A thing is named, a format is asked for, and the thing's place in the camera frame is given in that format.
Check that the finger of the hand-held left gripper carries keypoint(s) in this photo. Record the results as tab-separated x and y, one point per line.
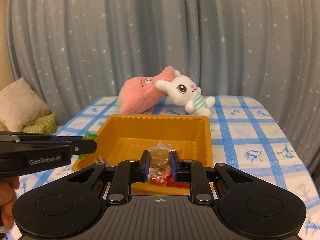
83	147
65	138

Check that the clear brown candy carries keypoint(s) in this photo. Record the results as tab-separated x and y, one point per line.
158	157

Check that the pink plush toy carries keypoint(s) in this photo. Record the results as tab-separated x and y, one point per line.
140	92

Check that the long green sausage packet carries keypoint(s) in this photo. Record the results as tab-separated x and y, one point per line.
90	136

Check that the beige cushion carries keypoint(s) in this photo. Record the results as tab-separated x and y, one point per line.
20	105

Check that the blue checked tablecloth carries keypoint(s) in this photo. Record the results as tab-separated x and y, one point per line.
250	135

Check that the clear packet of dark strips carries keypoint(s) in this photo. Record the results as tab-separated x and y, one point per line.
102	159

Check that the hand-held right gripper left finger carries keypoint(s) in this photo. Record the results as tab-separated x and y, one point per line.
147	167

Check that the grey star print curtain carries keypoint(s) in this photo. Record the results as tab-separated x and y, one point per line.
100	42

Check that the green zigzag cushion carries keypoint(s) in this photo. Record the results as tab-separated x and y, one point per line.
45	123

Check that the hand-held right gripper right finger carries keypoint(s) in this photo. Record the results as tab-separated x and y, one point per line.
173	170

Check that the white rabbit plush toy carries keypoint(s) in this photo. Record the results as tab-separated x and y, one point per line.
183	87

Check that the person's left hand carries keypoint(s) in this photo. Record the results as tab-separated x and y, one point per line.
7	200

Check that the red patterned candy wrapper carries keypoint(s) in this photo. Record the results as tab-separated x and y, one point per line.
158	181

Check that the red gold label snack packet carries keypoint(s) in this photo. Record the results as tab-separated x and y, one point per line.
180	184

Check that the orange plastic tray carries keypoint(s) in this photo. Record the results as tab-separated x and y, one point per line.
155	130

